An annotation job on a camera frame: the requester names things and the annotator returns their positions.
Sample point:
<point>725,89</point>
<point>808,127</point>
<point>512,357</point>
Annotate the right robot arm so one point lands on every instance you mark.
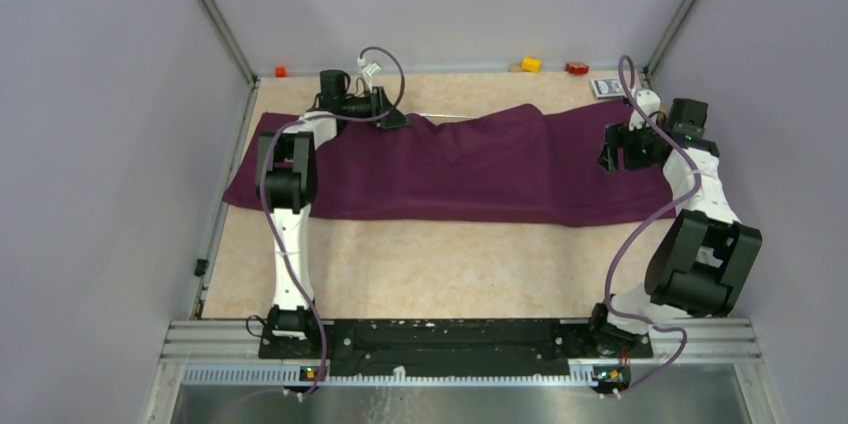
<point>701,265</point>

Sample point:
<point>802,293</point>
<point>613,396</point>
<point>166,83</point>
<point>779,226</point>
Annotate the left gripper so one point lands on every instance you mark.
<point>379,104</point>

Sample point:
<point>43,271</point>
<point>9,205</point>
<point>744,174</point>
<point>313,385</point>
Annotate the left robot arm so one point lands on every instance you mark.
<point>287,184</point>

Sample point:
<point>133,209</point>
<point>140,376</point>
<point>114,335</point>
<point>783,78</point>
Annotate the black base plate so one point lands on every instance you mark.
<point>456,348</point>

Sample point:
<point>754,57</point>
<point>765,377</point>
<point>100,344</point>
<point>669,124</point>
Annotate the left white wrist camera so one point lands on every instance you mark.
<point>368,69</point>

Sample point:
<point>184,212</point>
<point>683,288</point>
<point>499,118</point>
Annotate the purple cloth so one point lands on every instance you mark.
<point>518,165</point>

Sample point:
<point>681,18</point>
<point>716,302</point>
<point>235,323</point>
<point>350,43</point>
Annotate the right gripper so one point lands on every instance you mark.
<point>619,136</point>

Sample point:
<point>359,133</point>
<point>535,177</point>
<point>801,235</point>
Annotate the yellow small block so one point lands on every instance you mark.
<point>529,64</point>

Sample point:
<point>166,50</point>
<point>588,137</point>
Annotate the blue playing card deck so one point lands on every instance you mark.
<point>607,88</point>

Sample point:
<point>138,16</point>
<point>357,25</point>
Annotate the red small block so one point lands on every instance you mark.
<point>577,68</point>

